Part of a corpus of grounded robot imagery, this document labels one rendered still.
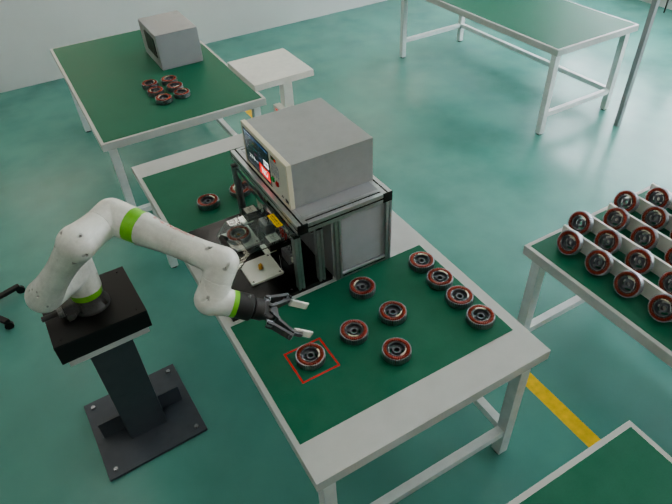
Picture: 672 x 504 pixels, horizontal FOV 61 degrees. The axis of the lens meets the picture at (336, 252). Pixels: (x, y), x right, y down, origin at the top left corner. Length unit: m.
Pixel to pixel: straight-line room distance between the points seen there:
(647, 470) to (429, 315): 0.90
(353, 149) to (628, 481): 1.48
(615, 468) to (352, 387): 0.88
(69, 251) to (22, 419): 1.61
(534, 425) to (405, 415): 1.10
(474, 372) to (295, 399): 0.66
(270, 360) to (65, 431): 1.36
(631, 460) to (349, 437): 0.90
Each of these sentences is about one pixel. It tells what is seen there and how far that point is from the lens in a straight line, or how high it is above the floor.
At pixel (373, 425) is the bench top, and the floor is 0.75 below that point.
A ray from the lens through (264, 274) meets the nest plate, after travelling 2.49.
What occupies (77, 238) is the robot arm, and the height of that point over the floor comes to 1.38.
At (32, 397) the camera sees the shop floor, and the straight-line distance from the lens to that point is 3.46.
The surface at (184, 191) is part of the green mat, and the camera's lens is 3.16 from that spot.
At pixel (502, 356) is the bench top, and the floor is 0.75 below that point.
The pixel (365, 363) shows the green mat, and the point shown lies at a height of 0.75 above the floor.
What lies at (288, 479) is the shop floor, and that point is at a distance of 2.79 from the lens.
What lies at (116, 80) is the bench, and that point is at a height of 0.75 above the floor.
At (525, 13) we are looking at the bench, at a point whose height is 0.75.
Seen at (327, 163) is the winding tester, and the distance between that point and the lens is 2.25.
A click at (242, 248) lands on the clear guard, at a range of 2.21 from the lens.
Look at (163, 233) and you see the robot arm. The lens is 1.93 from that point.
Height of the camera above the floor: 2.47
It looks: 41 degrees down
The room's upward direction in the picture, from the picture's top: 3 degrees counter-clockwise
